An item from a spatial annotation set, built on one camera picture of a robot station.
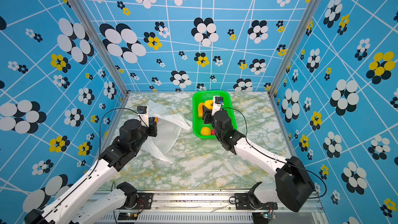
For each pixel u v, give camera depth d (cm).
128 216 72
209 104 75
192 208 72
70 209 41
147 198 75
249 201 66
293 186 41
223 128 59
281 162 44
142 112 61
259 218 69
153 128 64
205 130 91
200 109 103
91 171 47
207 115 69
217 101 65
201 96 107
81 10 77
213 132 94
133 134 55
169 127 101
